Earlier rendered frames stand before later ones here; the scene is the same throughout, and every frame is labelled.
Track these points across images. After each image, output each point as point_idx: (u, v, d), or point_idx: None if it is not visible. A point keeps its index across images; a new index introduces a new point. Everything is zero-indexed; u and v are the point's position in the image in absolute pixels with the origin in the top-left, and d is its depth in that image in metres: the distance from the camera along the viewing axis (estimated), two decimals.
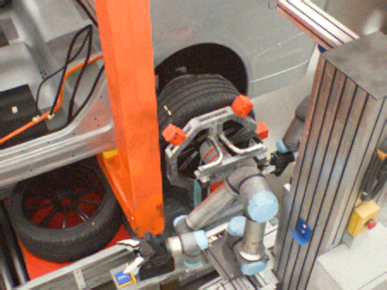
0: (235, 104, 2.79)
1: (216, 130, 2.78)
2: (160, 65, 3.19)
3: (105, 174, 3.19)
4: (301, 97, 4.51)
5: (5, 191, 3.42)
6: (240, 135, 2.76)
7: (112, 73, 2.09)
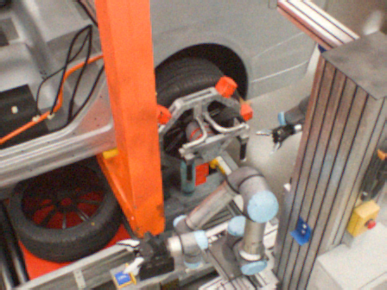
0: (218, 85, 2.90)
1: (201, 110, 2.89)
2: (160, 65, 3.19)
3: (105, 174, 3.19)
4: (301, 97, 4.51)
5: (5, 191, 3.42)
6: (224, 115, 2.87)
7: (112, 73, 2.09)
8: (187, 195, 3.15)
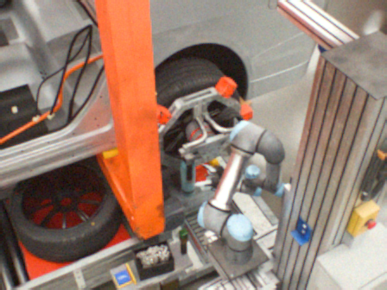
0: (218, 85, 2.90)
1: (201, 110, 2.89)
2: (160, 65, 3.19)
3: (105, 174, 3.19)
4: (301, 97, 4.51)
5: (5, 191, 3.42)
6: (224, 115, 2.87)
7: (112, 73, 2.09)
8: (187, 195, 3.15)
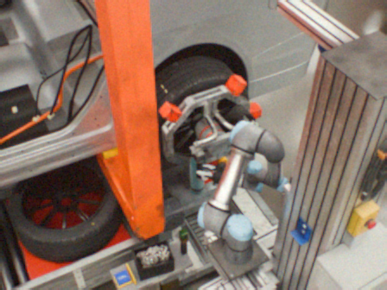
0: (228, 84, 2.91)
1: (211, 108, 2.90)
2: (160, 65, 3.19)
3: (105, 174, 3.19)
4: (301, 97, 4.51)
5: (5, 191, 3.42)
6: (234, 113, 2.88)
7: (112, 73, 2.09)
8: (197, 192, 3.16)
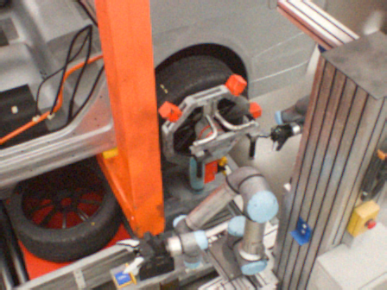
0: (228, 84, 2.91)
1: (211, 108, 2.90)
2: (160, 65, 3.19)
3: (105, 174, 3.19)
4: (301, 97, 4.51)
5: (5, 191, 3.42)
6: (233, 112, 2.88)
7: (112, 73, 2.09)
8: (197, 192, 3.16)
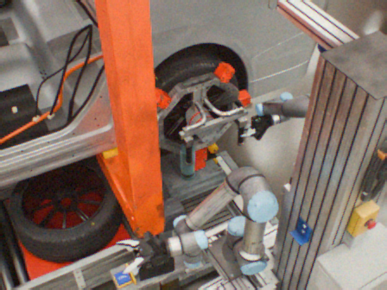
0: (218, 71, 2.98)
1: (200, 95, 2.98)
2: None
3: (105, 174, 3.19)
4: None
5: (5, 191, 3.42)
6: (222, 99, 2.96)
7: (112, 73, 2.09)
8: (187, 178, 3.23)
